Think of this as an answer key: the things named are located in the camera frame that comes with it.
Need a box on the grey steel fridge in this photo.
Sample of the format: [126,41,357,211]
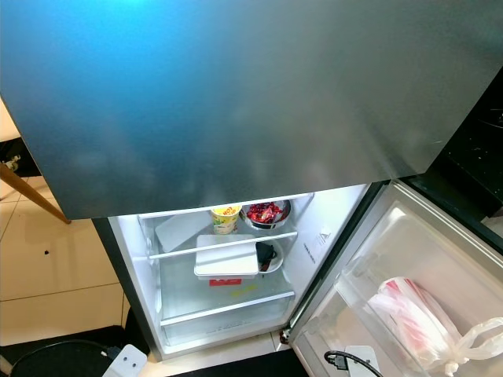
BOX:
[0,0,503,358]

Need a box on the glass fridge shelf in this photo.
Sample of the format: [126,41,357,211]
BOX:
[157,259,296,327]
[148,208,299,262]

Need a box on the open fridge door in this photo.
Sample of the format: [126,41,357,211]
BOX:
[283,181,503,377]

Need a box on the black puzzle foam mat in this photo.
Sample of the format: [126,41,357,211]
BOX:
[0,138,23,178]

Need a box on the light wooden table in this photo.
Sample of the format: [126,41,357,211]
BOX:
[0,161,72,225]

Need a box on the clear flat food container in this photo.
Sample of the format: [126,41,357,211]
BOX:
[153,212,217,254]

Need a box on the black rounded object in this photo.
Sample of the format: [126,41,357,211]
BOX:
[122,298,150,348]

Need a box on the yellow cup noodle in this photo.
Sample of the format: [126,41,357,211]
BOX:
[211,205,242,235]

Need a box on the white lidded food container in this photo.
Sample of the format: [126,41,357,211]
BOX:
[193,234,260,279]

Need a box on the bowl of red food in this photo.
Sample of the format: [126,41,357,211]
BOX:
[242,199,292,230]

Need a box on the black mug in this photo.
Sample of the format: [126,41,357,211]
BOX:
[255,242,277,270]

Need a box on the black floor mat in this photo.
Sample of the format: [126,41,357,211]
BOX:
[0,330,292,377]

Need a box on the white plate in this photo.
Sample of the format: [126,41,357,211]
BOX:
[254,240,284,274]

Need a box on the red and white plastic bag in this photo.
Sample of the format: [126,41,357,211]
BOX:
[365,276,503,376]

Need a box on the black speckled counter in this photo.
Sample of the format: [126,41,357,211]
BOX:
[401,75,503,252]

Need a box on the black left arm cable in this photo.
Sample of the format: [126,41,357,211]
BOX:
[8,338,123,377]

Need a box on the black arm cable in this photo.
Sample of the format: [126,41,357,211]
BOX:
[324,350,382,377]
[8,338,123,377]

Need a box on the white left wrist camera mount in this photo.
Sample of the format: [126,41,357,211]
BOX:
[101,344,149,377]

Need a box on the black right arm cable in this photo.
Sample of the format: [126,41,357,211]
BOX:
[324,350,382,377]

